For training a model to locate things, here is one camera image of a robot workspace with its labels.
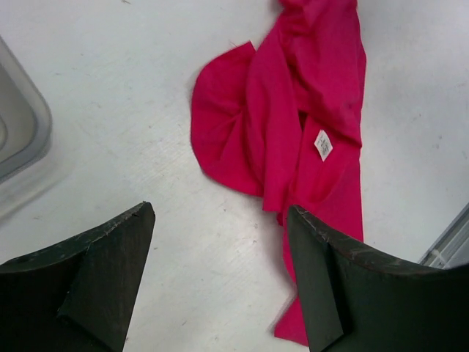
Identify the aluminium frame rail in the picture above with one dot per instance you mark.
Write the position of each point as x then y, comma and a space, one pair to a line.
450, 250

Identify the clear plastic bin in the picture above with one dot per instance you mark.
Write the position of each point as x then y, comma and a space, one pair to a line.
26, 126

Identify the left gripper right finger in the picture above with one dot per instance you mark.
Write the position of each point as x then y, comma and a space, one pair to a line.
356, 298

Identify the pink t shirt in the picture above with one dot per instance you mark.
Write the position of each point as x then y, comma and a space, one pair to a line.
282, 121

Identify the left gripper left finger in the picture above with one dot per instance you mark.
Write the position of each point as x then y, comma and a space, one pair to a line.
78, 294

